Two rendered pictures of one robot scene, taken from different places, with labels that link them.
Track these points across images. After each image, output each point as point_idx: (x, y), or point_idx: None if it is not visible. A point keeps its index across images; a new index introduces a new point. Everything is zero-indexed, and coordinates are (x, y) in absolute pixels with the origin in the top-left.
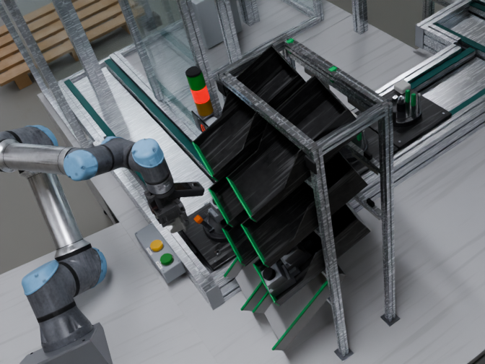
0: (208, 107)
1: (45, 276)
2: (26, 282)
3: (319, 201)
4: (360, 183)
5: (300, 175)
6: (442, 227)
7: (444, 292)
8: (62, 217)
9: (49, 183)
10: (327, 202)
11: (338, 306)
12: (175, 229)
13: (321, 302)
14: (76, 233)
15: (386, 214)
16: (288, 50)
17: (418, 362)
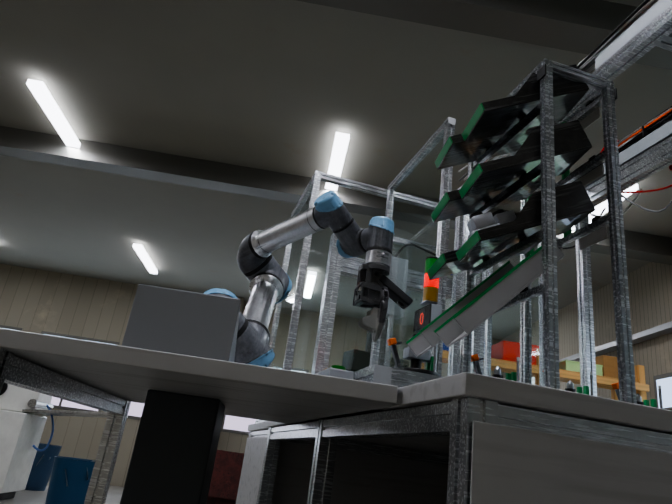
0: (434, 293)
1: (226, 292)
2: (207, 290)
3: (544, 107)
4: (584, 139)
5: (530, 93)
6: None
7: None
8: (263, 306)
9: (269, 289)
10: (551, 113)
11: (551, 275)
12: (367, 319)
13: (529, 278)
14: (265, 322)
15: (613, 197)
16: None
17: None
